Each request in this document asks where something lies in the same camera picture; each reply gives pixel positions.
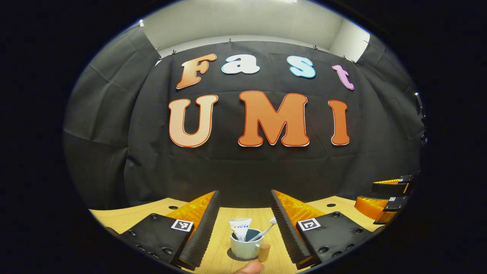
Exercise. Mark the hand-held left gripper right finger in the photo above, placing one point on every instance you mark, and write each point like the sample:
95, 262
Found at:
289, 228

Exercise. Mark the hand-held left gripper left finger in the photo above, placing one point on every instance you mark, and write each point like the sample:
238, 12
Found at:
199, 232

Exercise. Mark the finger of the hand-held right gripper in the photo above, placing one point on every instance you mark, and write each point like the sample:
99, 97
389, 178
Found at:
388, 187
374, 207

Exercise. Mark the white toothbrush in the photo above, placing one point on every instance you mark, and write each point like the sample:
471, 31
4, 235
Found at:
266, 229

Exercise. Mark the white toothpaste tube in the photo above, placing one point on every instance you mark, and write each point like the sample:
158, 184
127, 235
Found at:
239, 225

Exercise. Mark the dark round coaster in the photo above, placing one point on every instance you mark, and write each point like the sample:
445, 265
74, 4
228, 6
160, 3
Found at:
233, 256

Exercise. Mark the wooden desktop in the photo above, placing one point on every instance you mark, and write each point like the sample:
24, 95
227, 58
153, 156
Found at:
224, 228

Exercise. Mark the black backdrop cloth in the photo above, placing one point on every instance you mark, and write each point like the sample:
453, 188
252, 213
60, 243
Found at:
247, 167

